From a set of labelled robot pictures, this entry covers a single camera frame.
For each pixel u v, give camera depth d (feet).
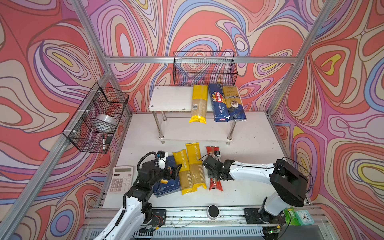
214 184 2.57
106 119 2.41
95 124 2.31
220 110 2.25
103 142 2.36
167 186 2.52
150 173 2.02
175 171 2.36
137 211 1.80
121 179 2.76
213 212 2.32
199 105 2.39
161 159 2.18
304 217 2.35
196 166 2.91
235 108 2.35
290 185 1.45
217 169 2.21
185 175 2.79
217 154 2.60
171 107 2.48
